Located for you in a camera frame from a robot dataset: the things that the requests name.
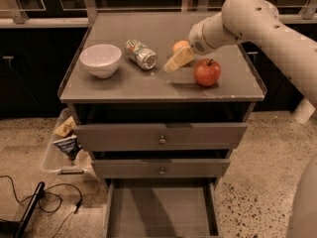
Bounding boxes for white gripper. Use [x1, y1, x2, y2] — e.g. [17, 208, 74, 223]
[163, 23, 212, 72]

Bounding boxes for orange fruit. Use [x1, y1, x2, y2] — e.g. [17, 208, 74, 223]
[172, 40, 189, 54]

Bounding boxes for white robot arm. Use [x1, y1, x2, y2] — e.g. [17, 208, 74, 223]
[164, 0, 317, 238]

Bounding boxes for grey drawer cabinet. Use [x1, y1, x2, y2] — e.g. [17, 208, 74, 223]
[56, 11, 267, 238]

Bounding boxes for grey top drawer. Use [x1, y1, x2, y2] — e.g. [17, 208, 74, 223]
[74, 123, 247, 152]

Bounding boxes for grey middle drawer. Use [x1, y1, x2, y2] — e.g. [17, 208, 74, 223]
[92, 159, 230, 179]

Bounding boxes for grey open bottom drawer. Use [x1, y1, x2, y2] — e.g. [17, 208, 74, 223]
[105, 178, 223, 238]

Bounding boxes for red apple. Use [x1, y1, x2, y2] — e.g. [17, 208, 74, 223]
[194, 59, 221, 87]

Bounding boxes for silver soda can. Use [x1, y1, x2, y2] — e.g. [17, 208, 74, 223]
[125, 39, 158, 70]

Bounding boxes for white ceramic bowl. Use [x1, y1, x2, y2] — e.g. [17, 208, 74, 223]
[79, 44, 122, 78]

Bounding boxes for yellow snack packet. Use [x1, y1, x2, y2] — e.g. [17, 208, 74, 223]
[53, 116, 75, 137]

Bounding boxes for dark blue snack bag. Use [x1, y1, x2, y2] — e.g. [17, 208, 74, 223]
[53, 135, 81, 161]

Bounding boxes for black bar stand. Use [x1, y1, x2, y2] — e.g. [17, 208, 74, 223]
[0, 181, 45, 238]

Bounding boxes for white cylindrical post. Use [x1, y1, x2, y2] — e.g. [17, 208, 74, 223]
[292, 97, 316, 124]

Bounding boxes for black cable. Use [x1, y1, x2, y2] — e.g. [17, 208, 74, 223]
[0, 175, 83, 238]

